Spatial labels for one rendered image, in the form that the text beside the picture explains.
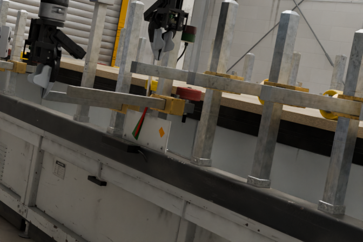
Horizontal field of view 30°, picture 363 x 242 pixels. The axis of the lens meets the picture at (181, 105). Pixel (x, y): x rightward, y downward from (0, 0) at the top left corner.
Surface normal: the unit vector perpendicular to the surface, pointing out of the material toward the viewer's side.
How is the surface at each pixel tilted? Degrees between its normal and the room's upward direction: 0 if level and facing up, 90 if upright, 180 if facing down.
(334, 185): 90
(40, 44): 90
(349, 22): 90
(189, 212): 90
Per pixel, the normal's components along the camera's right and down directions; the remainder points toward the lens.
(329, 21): -0.73, -0.10
